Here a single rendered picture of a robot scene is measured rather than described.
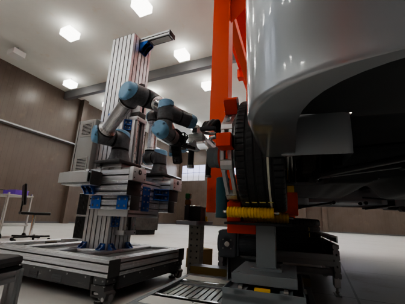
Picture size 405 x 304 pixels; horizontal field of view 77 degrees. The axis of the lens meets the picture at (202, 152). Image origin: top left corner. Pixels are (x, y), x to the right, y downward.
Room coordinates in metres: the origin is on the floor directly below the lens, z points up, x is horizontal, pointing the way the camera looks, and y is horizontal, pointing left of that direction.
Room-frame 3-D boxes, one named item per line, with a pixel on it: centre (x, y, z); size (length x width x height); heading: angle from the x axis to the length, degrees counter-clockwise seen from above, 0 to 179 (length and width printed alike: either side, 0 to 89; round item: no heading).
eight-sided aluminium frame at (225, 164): (1.52, -0.21, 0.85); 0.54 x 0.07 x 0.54; 161
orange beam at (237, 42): (2.99, -0.47, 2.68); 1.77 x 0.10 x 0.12; 161
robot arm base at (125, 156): (1.72, 0.58, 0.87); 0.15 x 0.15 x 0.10
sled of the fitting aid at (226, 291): (1.46, -0.37, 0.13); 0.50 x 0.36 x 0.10; 161
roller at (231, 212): (1.38, -0.27, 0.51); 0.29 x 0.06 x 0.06; 71
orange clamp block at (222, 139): (1.22, -0.11, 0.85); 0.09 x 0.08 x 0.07; 161
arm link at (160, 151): (2.18, 0.37, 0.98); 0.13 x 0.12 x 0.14; 50
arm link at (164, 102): (1.12, 0.17, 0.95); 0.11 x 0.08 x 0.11; 133
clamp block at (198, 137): (1.43, 0.04, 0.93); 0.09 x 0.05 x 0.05; 71
